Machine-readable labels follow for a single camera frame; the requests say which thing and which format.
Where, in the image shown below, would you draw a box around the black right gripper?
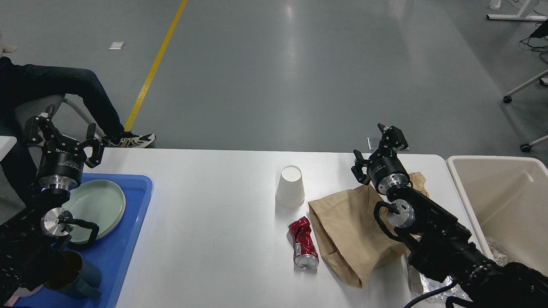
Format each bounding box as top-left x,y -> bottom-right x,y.
351,123 -> 411,193

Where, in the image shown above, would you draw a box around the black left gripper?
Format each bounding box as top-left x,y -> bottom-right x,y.
24,105 -> 104,191

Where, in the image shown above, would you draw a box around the light green plate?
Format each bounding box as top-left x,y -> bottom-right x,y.
63,180 -> 126,224

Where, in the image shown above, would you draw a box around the dark teal mug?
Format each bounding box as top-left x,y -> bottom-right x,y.
44,250 -> 102,299

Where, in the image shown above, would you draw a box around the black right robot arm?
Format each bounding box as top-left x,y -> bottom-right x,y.
351,124 -> 548,308

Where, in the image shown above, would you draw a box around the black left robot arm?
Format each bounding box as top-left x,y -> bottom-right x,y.
0,105 -> 104,304

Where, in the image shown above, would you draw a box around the grey floor socket plate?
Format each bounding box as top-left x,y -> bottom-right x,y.
367,137 -> 410,152

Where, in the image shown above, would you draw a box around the grey office chair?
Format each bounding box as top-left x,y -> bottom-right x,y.
11,94 -> 94,127

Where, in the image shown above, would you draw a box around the crumpled brown paper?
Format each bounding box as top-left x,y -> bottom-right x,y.
408,172 -> 430,197

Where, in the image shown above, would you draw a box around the seated person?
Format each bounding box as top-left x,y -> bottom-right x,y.
0,41 -> 156,205

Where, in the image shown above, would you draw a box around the yellow plate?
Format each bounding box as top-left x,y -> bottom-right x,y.
96,201 -> 126,240

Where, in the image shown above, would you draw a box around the brown paper bag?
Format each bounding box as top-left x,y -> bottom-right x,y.
308,185 -> 407,288

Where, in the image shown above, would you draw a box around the white paper cup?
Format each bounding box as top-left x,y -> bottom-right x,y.
275,165 -> 305,208

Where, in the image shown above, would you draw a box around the crushed red soda can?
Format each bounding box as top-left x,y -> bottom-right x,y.
288,216 -> 319,270

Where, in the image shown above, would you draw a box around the blue plastic tray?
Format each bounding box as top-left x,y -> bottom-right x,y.
15,173 -> 153,308

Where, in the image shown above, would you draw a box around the beige plastic bin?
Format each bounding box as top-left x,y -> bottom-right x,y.
447,156 -> 548,275

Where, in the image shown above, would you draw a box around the crumpled aluminium foil tray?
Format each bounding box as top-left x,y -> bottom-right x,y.
405,250 -> 470,305

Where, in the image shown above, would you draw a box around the pink mug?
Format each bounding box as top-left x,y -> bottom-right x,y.
4,284 -> 44,307

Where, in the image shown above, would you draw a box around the crumpled foil in bin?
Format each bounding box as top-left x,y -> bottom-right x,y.
485,237 -> 511,267

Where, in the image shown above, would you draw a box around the white desk leg frame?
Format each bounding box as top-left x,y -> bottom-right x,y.
485,0 -> 547,23

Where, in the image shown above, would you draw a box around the black cables on floor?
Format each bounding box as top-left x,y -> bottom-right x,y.
519,19 -> 548,65

